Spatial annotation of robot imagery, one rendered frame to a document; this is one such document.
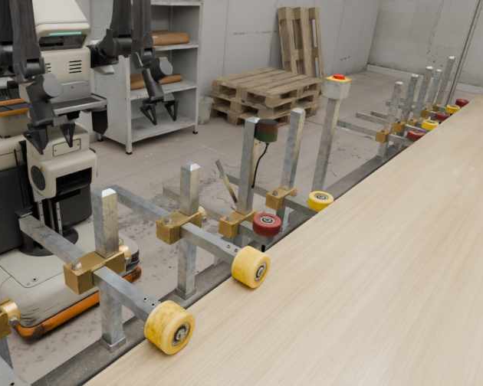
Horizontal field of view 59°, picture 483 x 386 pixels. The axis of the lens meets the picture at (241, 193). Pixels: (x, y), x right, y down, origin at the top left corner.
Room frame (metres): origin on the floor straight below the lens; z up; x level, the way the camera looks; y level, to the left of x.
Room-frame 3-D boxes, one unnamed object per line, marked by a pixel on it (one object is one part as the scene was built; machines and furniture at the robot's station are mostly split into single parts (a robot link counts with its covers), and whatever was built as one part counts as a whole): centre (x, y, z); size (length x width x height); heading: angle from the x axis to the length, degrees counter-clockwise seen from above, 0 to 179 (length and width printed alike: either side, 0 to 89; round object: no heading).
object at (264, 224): (1.06, -0.08, 0.85); 0.08 x 0.08 x 0.11
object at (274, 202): (1.34, -0.14, 0.84); 0.14 x 0.06 x 0.05; 145
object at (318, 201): (1.24, -0.26, 0.85); 0.08 x 0.08 x 0.11
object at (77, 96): (1.55, 0.68, 0.99); 0.28 x 0.16 x 0.22; 145
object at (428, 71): (2.59, -1.01, 0.90); 0.04 x 0.04 x 0.48; 55
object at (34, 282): (1.72, 0.92, 0.16); 0.67 x 0.64 x 0.25; 55
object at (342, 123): (2.17, -0.67, 0.84); 0.43 x 0.03 x 0.04; 55
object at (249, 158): (1.15, -0.01, 0.93); 0.04 x 0.04 x 0.48; 55
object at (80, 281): (0.72, 0.28, 0.95); 0.14 x 0.06 x 0.05; 145
